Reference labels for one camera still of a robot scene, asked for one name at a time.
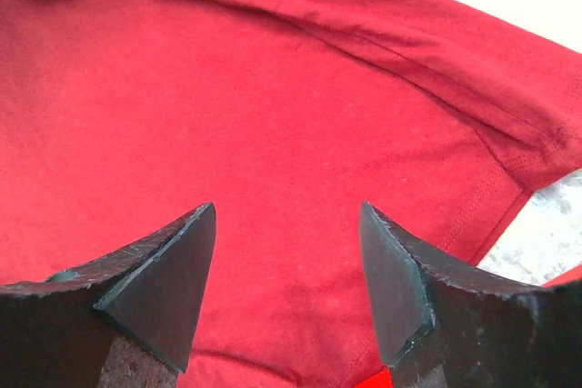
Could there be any dark red t-shirt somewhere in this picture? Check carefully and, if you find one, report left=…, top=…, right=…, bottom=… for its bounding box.
left=1, top=0, right=581, bottom=387

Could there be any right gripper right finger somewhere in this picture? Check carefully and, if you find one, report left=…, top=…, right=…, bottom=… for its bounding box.
left=359, top=204, right=581, bottom=387

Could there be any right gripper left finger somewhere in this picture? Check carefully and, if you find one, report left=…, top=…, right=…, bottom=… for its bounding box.
left=1, top=203, right=216, bottom=387

